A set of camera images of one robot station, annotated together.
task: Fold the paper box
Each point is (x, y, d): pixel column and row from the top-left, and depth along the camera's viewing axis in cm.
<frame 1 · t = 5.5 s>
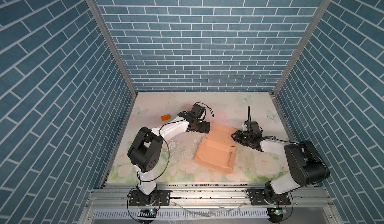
left hand: (205, 128, 91), fingers open
right hand: (231, 134, 95), fingers open
pink cardboard paper box: (215, 151, 93), on the table

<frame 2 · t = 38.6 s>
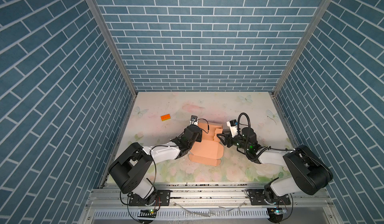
left hand: (199, 128, 89), fingers closed
right hand: (218, 132, 87), fingers open
pink cardboard paper box: (209, 151, 90), point 2 cm above the table

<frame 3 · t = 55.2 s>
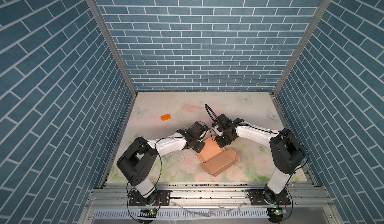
left hand: (200, 145, 90), fingers closed
right hand: (218, 142, 91), fingers closed
pink cardboard paper box: (216, 159, 88), on the table

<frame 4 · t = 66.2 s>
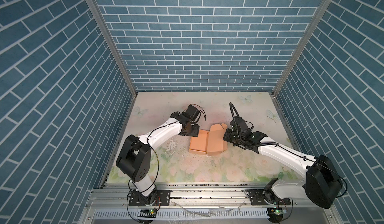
left hand: (194, 132, 88), fingers open
right hand: (221, 133, 85), fingers closed
pink cardboard paper box: (211, 142, 93), point 3 cm above the table

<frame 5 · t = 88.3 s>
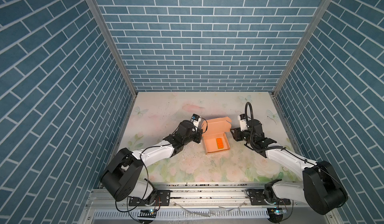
left hand: (203, 130, 86), fingers closed
right hand: (232, 127, 89), fingers open
pink cardboard paper box: (213, 130, 88), point 12 cm above the table

